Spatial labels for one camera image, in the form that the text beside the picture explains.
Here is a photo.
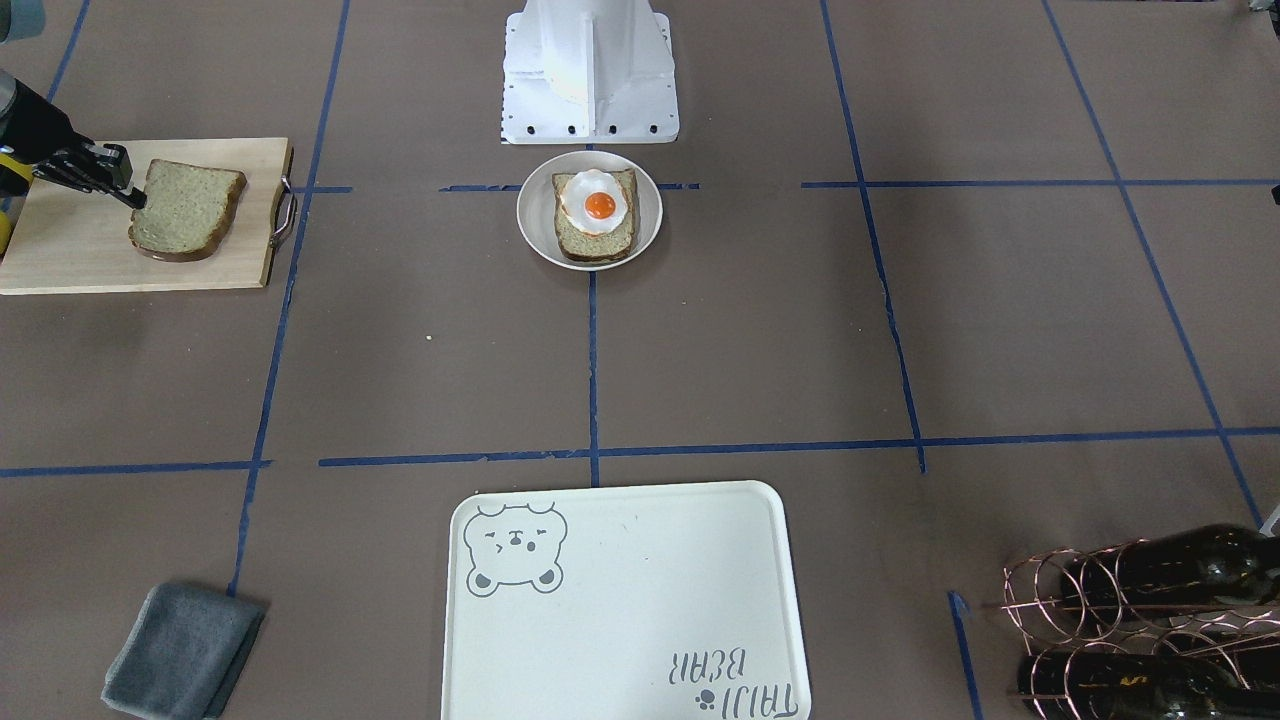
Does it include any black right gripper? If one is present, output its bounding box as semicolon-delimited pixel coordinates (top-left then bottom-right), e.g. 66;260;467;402
1;78;147;210

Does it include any bread slice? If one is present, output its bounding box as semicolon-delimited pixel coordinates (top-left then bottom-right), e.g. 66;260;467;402
128;159;248;263
554;169;637;263

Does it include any cream bear tray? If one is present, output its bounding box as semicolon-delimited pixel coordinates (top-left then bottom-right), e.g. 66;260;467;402
440;480;813;719

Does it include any wooden cutting board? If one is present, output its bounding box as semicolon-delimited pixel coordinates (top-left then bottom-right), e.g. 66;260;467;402
1;137;298;295

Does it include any white round plate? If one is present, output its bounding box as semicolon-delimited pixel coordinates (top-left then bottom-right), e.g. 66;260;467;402
515;150;666;272

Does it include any grey folded cloth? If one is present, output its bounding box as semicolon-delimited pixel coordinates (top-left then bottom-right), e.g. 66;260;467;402
101;583;266;719

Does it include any dark wine bottle lower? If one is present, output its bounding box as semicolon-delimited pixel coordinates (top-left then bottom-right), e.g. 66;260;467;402
1018;651;1279;719

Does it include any dark wine bottle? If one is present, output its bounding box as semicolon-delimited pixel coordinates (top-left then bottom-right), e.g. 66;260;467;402
1059;524;1279;615
1018;651;1279;719

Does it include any dark wine bottle upper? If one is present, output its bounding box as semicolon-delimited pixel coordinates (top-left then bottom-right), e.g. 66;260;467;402
1059;524;1279;615

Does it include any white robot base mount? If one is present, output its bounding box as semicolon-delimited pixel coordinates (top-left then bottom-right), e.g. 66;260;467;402
500;1;680;145

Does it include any copper wire bottle rack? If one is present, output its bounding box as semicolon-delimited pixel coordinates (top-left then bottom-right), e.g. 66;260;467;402
1000;539;1277;693

